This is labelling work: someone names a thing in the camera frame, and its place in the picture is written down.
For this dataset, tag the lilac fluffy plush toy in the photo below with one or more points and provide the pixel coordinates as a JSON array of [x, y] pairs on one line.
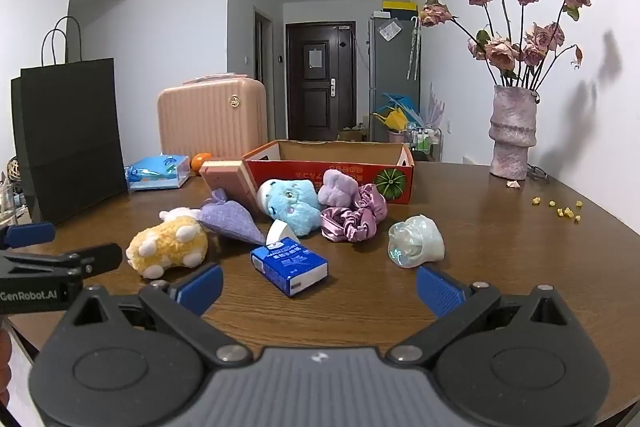
[[337, 189]]

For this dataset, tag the blue and yellow bags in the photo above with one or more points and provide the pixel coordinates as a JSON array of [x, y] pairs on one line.
[[395, 114]]

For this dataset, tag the blue plush star toy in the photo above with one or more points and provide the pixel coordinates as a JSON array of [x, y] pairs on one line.
[[292, 207]]

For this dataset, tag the pink ribbed suitcase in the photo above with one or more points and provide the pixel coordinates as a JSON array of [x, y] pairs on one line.
[[210, 117]]

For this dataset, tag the grey side door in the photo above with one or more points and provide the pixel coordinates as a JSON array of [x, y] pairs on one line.
[[262, 52]]

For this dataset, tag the grey refrigerator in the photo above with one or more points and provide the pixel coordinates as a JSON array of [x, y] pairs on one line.
[[392, 67]]

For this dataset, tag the brown cardboard box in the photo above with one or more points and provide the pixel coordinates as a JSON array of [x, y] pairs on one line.
[[352, 135]]

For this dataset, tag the blue pocket tissue pack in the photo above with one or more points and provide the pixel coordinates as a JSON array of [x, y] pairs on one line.
[[290, 267]]

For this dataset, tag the yellow plush toy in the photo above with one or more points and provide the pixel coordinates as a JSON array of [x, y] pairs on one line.
[[165, 242]]

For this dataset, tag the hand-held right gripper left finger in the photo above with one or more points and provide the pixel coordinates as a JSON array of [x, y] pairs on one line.
[[200, 289]]

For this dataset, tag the white round soft toy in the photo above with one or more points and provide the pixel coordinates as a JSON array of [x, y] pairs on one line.
[[263, 199]]

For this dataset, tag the scattered yellow crumbs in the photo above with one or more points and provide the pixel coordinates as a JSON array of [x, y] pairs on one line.
[[567, 210]]

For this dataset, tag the blue wet wipes pack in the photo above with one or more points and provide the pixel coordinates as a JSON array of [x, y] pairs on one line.
[[155, 172]]

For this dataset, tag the pink layered sponge block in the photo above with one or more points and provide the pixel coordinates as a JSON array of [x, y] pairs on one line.
[[225, 182]]

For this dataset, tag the purple cone sachet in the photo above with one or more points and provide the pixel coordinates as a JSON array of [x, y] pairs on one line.
[[230, 219]]

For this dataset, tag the purple dried lavender bunch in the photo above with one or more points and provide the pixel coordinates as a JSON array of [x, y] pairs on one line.
[[436, 107]]

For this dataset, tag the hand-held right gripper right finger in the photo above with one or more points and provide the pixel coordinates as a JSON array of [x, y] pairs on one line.
[[440, 292]]

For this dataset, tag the yellow box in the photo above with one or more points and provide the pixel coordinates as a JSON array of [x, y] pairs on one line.
[[400, 9]]

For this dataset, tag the pink textured vase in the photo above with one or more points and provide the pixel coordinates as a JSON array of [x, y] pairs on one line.
[[512, 132]]

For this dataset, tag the red cardboard box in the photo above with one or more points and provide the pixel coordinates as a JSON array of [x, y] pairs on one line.
[[310, 169]]

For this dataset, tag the bunch of dried pink roses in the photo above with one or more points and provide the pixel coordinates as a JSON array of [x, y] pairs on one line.
[[500, 49]]

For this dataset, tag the black eyeglasses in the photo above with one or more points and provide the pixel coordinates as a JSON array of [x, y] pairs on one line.
[[537, 174]]

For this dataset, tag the orange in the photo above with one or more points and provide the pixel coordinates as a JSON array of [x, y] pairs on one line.
[[201, 162]]

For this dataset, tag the hanging folded umbrella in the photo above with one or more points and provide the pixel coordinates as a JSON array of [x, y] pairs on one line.
[[414, 52]]

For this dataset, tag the black paper bag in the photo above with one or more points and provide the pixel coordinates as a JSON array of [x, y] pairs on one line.
[[70, 132]]

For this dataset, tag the dark brown entrance door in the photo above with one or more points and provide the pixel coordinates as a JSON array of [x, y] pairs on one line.
[[320, 102]]

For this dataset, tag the pink bucket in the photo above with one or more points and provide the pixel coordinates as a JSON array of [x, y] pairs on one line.
[[396, 137]]

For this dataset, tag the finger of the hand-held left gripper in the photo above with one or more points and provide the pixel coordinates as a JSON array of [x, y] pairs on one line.
[[100, 257], [30, 234]]

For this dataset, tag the pink satin scrunchie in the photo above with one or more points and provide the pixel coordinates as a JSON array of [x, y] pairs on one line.
[[350, 222]]

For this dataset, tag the clear plastic bag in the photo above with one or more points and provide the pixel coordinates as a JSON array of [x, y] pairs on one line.
[[390, 31], [417, 239]]

